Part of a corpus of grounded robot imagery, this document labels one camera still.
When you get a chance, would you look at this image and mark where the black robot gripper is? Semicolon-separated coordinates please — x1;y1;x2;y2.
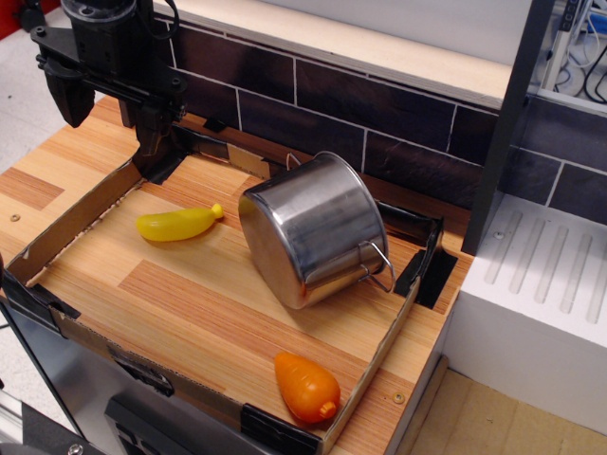
30;13;186;176

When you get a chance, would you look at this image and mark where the stainless steel pot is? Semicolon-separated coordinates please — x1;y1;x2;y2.
238;152;394;310

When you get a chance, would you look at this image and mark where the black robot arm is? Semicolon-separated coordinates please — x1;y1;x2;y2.
30;1;187;182

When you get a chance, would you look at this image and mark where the cardboard fence with black tape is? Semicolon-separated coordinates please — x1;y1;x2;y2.
1;119;470;454

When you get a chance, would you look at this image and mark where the yellow plastic banana toy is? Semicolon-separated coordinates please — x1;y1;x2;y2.
136;204;224;242

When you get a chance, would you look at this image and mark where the black object on floor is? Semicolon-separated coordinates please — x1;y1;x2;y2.
14;0;46;32

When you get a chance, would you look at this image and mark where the orange plastic carrot toy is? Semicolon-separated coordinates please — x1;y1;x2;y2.
274;352;340;424

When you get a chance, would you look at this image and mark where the white dish drainer sink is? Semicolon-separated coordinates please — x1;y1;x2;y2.
444;196;606;432

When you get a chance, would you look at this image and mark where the dark grey shelf frame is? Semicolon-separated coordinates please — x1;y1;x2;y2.
462;0;554;256

